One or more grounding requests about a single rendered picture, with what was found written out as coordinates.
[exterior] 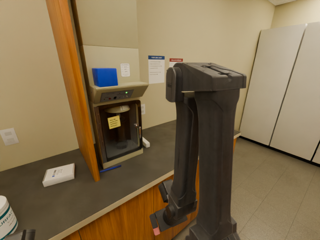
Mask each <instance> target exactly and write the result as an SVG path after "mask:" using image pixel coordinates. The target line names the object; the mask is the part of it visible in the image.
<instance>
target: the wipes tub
mask: <svg viewBox="0 0 320 240"><path fill-rule="evenodd" d="M17 226H18V221H17V219H16V217H15V214H14V212H13V210H12V208H11V206H10V204H9V202H8V200H7V199H6V197H5V196H0V240H4V239H5V237H6V236H7V235H10V234H13V233H14V231H15V230H16V228H17Z"/></svg>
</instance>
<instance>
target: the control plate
mask: <svg viewBox="0 0 320 240"><path fill-rule="evenodd" d="M133 91H134V90H124V91H115V92H106V93H102V94H101V99H100V102H104V101H110V100H120V99H126V98H130V97H131V95H132V93H133ZM126 92H127V93H126ZM119 93H120V94H119ZM123 96H124V97H123ZM114 97H116V99H114ZM119 97H120V98H119ZM109 98H111V99H110V100H109ZM104 99H105V100H104Z"/></svg>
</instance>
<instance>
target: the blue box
mask: <svg viewBox="0 0 320 240"><path fill-rule="evenodd" d="M92 74H93V80H94V85H96V86H98V87H108V86H118V78H117V69H116V68H92Z"/></svg>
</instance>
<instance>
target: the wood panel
mask: <svg viewBox="0 0 320 240"><path fill-rule="evenodd" d="M46 4H47V9H48V13H49V17H50V23H51V27H52V31H53V36H54V40H55V44H56V48H57V53H58V57H59V61H60V67H61V71H62V75H63V79H64V84H65V88H66V93H67V97H68V101H69V105H70V111H71V115H72V119H73V124H74V128H75V132H76V136H77V141H78V145H79V149H80V151H81V153H82V155H83V157H84V159H85V161H86V163H87V165H88V168H89V170H90V172H91V174H92V176H93V178H94V180H95V182H97V181H99V180H100V175H99V170H98V165H97V159H96V154H95V149H94V144H93V138H92V133H91V128H90V121H89V116H88V110H87V105H86V100H85V94H84V89H83V84H82V79H81V73H80V67H79V61H78V56H77V51H76V45H75V40H74V35H73V30H72V24H71V19H70V12H69V7H68V2H67V0H46Z"/></svg>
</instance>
